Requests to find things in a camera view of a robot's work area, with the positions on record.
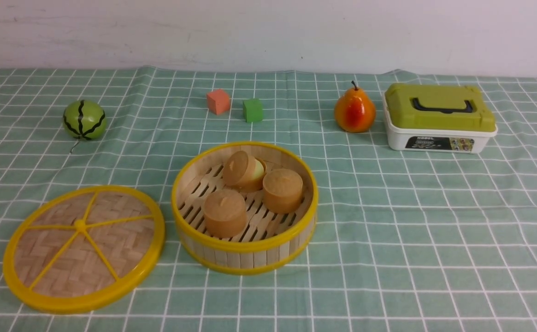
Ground green foam cube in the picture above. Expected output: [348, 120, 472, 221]
[243, 98, 264, 123]

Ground brown toy bun right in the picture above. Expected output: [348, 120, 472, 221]
[263, 168, 303, 214]

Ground yellow woven steamer lid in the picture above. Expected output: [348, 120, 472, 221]
[3, 185, 165, 314]

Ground yellow bamboo steamer basket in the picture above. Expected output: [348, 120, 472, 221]
[171, 141, 319, 275]

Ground brown toy bun front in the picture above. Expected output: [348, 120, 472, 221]
[202, 189, 248, 239]

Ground green lidded white box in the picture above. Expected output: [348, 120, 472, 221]
[383, 83, 498, 154]

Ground green checkered tablecloth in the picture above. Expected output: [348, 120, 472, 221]
[0, 66, 537, 332]

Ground brown toy bun tilted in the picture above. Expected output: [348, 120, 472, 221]
[222, 150, 266, 193]

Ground orange foam cube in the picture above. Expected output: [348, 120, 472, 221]
[207, 89, 231, 115]

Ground green toy watermelon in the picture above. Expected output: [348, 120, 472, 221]
[62, 99, 107, 154]

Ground orange toy pear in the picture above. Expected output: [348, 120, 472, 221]
[334, 80, 376, 133]

